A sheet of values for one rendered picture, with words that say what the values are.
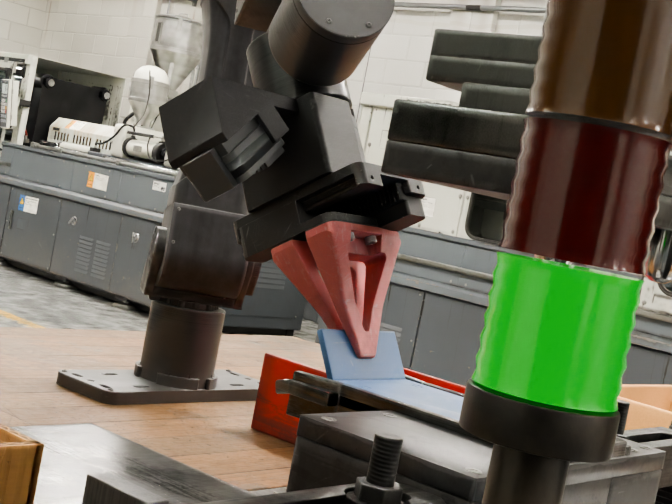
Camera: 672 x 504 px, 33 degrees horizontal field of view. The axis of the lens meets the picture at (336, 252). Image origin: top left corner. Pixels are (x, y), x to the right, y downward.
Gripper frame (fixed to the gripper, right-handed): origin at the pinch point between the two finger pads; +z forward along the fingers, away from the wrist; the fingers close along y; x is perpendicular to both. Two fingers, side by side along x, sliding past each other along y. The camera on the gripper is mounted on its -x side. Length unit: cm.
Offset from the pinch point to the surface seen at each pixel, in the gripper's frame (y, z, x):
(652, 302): -162, -76, 453
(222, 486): -6.4, 6.3, -6.7
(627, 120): 29.4, 3.5, -27.5
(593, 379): 26.5, 9.1, -27.0
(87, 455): -12.2, 2.9, -10.8
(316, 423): 4.8, 5.4, -11.3
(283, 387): -2.2, 1.8, -4.8
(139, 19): -675, -545, 686
